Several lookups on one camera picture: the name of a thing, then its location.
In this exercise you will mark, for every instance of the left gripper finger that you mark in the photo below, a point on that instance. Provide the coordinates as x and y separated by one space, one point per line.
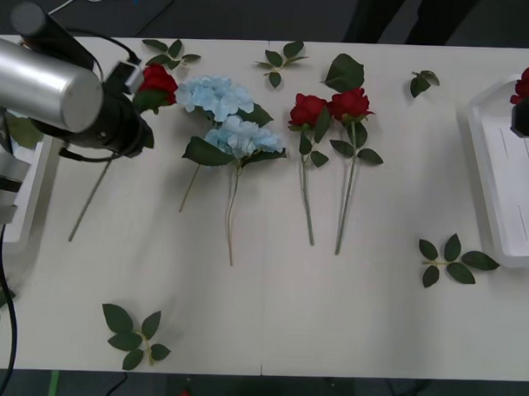
147 135

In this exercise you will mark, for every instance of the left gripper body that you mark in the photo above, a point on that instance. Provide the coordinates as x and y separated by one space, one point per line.
119 123

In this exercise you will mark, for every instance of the red rose with green stem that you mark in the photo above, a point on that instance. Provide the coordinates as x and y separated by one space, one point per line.
525 83
306 108
348 103
158 79

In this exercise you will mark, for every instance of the pale blue flower green stem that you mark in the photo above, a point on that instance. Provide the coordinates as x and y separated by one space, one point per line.
211 94
245 134

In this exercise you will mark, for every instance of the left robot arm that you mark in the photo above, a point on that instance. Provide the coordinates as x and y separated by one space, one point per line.
38 86

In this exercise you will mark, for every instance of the artificial flower green leaves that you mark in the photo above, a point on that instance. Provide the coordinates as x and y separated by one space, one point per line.
21 131

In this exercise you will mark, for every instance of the shallow white box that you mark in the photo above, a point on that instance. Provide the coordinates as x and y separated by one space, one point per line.
39 190
499 193

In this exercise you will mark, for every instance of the small curled green leaf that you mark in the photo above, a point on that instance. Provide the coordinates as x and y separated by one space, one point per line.
419 85

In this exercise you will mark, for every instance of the large single green leaf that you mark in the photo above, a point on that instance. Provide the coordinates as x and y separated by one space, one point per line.
347 72

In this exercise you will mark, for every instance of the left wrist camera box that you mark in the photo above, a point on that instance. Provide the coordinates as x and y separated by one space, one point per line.
131 78

